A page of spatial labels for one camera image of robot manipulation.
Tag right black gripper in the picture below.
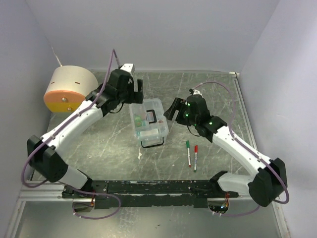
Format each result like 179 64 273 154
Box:
163 97 198 126

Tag clear box lid black handle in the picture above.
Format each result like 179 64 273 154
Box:
129 98 169 139

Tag clear plastic medicine box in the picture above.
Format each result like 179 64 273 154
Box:
129 98 169 149

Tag green small sachet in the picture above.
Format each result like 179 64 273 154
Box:
134 116 143 127

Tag white teal bandage wrappers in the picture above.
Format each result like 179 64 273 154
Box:
140 128 159 137

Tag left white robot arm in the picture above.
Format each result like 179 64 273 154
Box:
27 69 144 198

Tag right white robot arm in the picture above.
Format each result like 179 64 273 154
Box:
164 95 288 207

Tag green cap marker pen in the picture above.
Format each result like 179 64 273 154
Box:
186 140 192 168

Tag red cap marker pen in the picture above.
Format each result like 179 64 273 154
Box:
194 145 198 172

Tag beige cylindrical drum device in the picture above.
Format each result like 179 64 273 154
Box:
44 65 99 113

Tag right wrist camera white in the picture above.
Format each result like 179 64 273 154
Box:
189 88 202 97

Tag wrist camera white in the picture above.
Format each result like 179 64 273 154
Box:
119 63 135 75
189 88 202 97

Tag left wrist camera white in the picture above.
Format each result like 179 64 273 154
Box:
119 63 135 75

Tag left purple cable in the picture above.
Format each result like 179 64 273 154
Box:
21 49 122 188

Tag purple cable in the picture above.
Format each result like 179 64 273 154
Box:
21 49 122 188
189 81 290 217

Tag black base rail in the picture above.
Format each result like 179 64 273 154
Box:
61 179 240 209

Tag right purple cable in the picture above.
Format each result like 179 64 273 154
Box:
189 81 290 217

